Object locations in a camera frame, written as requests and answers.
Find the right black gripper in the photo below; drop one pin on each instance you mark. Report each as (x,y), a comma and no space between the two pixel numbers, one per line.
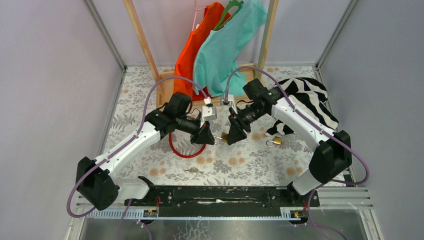
(237,125)

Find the pink clothes hanger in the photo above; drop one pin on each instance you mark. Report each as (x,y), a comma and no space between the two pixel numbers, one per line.
(198,15)

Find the black white striped cloth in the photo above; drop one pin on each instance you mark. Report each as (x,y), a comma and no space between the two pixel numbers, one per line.
(310,95)

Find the white slotted cable duct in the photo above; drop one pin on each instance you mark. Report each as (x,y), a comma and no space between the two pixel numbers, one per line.
(131,213)

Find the orange shirt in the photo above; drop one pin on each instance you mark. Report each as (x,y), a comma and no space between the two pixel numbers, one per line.
(184,66)

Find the large brass padlock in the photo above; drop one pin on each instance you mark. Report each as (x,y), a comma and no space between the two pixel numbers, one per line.
(223,137)

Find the wooden clothes rack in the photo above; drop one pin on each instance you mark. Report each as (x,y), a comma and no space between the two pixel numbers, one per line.
(165,89)

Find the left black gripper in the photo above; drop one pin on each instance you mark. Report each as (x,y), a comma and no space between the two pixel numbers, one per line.
(204,136)

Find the teal shirt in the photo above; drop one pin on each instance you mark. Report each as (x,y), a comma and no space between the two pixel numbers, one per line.
(216,58)

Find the green clothes hanger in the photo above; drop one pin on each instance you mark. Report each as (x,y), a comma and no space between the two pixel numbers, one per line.
(226,16)

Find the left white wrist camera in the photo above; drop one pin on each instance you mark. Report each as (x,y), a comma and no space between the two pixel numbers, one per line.
(208,111)

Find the small brass padlock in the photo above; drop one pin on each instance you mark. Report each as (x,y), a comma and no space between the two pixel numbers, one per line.
(275,142)

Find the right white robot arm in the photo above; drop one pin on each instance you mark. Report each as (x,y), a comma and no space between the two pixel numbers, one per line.
(330,156)

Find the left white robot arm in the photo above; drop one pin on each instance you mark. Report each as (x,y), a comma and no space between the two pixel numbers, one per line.
(97,179)

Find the floral table mat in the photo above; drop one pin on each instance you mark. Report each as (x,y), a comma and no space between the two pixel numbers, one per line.
(249,162)

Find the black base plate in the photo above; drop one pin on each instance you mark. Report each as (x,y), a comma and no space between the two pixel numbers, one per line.
(223,201)

